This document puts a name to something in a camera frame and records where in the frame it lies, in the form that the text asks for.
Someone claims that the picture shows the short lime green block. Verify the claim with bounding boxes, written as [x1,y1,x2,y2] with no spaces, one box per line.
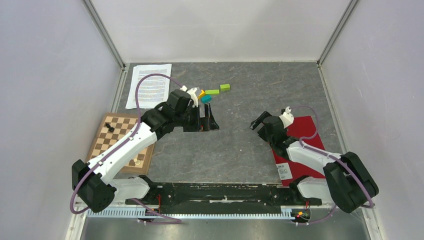
[220,83,231,92]

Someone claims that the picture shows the yellow block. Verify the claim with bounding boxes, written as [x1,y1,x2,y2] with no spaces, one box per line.
[197,89,206,99]

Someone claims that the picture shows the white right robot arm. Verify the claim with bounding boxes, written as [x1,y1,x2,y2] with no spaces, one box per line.
[250,110,380,213]

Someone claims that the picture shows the aluminium frame post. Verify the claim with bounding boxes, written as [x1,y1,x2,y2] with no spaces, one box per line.
[316,0,360,68]
[81,0,126,70]

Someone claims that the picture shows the white comb cable duct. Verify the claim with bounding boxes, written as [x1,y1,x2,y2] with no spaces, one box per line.
[86,207,293,220]

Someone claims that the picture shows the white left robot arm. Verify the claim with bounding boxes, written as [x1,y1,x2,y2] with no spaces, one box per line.
[70,88,219,214]

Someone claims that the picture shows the aluminium frame post right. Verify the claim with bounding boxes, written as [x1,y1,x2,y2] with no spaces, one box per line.
[316,0,360,68]

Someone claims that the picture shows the long lime green block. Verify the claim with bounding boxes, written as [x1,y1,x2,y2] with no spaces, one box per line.
[205,89,220,95]

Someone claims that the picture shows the black chess piece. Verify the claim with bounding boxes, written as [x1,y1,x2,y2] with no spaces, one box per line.
[105,122,115,133]

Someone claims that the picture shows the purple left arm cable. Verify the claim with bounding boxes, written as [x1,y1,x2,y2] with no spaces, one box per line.
[69,73,184,225]

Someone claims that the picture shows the wooden chessboard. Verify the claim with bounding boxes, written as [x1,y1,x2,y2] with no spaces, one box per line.
[85,112,155,175]

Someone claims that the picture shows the aluminium frame post left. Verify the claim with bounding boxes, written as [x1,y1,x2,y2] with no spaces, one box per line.
[81,0,126,70]

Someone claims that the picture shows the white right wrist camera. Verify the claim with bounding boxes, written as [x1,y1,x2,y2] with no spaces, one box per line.
[279,106,295,129]

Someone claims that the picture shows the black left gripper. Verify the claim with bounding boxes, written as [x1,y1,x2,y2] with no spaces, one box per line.
[174,102,219,133]

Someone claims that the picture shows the red clip file folder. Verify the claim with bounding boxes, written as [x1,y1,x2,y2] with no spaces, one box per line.
[272,116,325,187]

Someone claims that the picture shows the cream chess piece lower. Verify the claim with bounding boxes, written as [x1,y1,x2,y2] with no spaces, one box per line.
[133,159,141,166]

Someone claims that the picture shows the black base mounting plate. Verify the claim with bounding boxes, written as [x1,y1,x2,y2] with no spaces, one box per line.
[140,182,322,215]

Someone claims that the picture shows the teal block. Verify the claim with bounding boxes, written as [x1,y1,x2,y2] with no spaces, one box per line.
[200,95,212,104]

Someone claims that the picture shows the printed white paper sheets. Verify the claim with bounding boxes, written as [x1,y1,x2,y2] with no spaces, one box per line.
[125,64,172,110]

